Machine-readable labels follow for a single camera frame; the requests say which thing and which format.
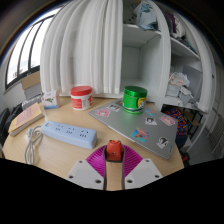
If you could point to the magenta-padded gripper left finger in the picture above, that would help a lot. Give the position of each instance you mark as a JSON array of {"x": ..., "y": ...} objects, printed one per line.
[{"x": 88, "y": 173}]

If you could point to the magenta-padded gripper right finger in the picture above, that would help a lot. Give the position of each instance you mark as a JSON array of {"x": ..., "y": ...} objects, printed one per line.
[{"x": 141, "y": 173}]

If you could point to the orange charger block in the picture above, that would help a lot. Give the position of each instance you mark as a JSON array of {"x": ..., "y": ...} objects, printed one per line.
[{"x": 114, "y": 150}]

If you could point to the light blue power strip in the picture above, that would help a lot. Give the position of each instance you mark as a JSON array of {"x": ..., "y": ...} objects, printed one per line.
[{"x": 68, "y": 133}]

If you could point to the silver laptop with stickers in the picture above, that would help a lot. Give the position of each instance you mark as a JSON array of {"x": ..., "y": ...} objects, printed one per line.
[{"x": 133, "y": 123}]

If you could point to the colourful patterned bag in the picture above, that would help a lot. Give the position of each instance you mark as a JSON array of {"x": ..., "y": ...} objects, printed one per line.
[{"x": 176, "y": 120}]

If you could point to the green round tin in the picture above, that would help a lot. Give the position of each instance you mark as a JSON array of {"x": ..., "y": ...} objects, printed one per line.
[{"x": 134, "y": 100}]

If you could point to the white jar with red lid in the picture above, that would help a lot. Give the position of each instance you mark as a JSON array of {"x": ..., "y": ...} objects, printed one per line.
[{"x": 81, "y": 98}]

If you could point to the yellow paperback book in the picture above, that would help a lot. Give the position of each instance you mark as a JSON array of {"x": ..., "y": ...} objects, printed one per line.
[{"x": 26, "y": 118}]

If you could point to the small white printed box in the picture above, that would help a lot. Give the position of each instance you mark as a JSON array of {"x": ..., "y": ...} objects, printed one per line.
[{"x": 50, "y": 99}]

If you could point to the white radiator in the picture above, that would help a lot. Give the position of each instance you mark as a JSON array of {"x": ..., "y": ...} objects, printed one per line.
[{"x": 31, "y": 101}]

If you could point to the black soft bag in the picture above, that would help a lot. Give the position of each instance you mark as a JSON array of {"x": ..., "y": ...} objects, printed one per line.
[{"x": 15, "y": 111}]

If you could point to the black hard suitcase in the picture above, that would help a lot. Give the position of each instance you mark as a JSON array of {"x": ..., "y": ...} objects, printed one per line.
[{"x": 3, "y": 126}]

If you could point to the white shelf unit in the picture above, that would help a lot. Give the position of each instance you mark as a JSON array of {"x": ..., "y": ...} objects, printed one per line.
[{"x": 143, "y": 60}]

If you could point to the white curtain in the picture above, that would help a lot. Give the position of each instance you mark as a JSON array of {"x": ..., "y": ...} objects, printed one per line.
[{"x": 83, "y": 50}]

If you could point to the black-framed window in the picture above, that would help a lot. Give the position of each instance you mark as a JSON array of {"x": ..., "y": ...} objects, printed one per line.
[{"x": 23, "y": 56}]

